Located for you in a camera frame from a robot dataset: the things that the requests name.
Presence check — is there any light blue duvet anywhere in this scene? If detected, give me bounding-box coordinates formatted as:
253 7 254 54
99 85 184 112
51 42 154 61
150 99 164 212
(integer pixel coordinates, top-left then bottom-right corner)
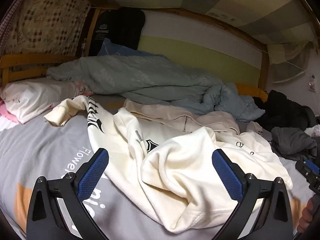
47 55 265 122

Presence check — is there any black jacket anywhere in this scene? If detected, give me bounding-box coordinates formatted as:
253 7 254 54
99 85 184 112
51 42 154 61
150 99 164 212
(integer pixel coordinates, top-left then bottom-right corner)
253 90 317 132

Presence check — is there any black hanging bag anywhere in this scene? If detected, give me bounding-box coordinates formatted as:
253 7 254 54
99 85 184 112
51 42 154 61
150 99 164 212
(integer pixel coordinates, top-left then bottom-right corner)
88 7 145 56

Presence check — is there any beige sweatshirt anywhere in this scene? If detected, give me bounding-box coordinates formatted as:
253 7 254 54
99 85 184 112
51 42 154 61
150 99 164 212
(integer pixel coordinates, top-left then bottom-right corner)
124 99 240 135

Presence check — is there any dark grey garment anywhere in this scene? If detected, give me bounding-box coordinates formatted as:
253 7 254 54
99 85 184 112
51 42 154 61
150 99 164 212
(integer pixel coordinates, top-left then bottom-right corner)
271 127 318 161

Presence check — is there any plaid bed curtain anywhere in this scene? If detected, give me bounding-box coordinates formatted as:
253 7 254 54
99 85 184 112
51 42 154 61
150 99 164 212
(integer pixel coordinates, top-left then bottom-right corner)
1 0 91 56

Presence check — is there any person's right hand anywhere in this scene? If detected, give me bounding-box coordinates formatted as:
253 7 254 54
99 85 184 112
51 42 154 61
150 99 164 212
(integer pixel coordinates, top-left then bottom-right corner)
297 197 314 233

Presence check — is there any white wall fan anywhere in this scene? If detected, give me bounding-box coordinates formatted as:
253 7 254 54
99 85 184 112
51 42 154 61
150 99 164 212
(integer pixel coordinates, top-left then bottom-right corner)
271 49 310 83

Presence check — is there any grey printed bed sheet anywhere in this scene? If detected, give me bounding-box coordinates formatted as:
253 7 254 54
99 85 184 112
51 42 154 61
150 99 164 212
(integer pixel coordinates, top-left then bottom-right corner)
0 94 311 240

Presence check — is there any cream white hoodie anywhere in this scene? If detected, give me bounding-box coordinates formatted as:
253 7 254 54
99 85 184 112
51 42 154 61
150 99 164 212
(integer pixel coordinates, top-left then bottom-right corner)
45 95 293 233

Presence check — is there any white pink floral pillow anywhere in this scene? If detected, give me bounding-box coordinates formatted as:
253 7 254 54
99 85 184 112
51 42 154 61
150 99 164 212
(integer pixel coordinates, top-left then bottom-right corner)
1 78 93 124

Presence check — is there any green patchwork canopy cloth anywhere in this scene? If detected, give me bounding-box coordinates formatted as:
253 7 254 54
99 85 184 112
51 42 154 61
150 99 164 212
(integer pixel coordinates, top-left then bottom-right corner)
115 0 318 63

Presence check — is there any wall power socket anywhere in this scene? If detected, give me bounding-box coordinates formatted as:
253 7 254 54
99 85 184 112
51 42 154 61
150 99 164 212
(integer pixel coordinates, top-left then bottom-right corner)
308 74 317 92

